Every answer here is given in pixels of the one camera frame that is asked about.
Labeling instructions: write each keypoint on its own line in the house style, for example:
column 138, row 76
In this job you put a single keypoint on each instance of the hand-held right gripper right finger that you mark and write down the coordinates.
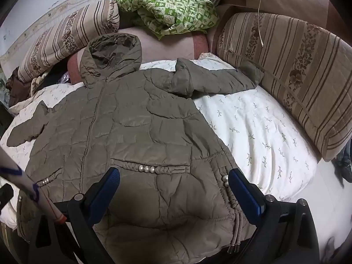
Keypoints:
column 244, row 198

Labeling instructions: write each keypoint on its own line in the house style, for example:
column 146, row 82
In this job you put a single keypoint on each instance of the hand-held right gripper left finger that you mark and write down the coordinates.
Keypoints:
column 106, row 195

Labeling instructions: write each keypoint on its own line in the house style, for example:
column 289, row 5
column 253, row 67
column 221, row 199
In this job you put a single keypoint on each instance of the olive hooded puffer jacket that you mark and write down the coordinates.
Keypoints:
column 137, row 132

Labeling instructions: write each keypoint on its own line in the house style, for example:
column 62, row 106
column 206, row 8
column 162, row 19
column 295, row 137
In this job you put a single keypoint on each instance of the dark clothes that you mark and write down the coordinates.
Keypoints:
column 343, row 159

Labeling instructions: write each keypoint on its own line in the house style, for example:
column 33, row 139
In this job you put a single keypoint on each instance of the white leaf-print bed sheet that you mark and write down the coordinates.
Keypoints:
column 261, row 132

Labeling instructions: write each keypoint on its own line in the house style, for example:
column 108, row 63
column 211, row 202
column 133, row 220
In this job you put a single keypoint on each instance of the brown cloth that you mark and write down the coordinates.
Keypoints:
column 16, row 88

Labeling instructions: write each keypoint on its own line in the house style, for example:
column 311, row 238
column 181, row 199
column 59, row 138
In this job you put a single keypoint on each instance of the cream floral cloth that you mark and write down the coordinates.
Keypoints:
column 37, row 84

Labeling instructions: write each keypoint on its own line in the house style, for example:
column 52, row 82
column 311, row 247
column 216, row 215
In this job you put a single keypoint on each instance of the black cloth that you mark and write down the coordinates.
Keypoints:
column 52, row 78

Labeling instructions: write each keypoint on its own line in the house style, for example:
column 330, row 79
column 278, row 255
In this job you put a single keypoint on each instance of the clear plastic wrapper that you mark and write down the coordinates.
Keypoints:
column 64, row 77

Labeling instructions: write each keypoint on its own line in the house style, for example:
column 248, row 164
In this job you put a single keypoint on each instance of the striped floral pillow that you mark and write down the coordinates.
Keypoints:
column 297, row 74
column 68, row 38

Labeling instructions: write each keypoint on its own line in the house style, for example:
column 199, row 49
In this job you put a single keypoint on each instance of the pink bolster cushion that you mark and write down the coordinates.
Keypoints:
column 170, row 46

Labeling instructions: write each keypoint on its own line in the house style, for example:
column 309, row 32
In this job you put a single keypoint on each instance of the green patterned blanket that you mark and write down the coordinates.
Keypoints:
column 170, row 13

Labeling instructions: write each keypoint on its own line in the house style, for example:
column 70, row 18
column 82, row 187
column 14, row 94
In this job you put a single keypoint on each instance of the brown sofa backrest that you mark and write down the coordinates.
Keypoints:
column 288, row 2

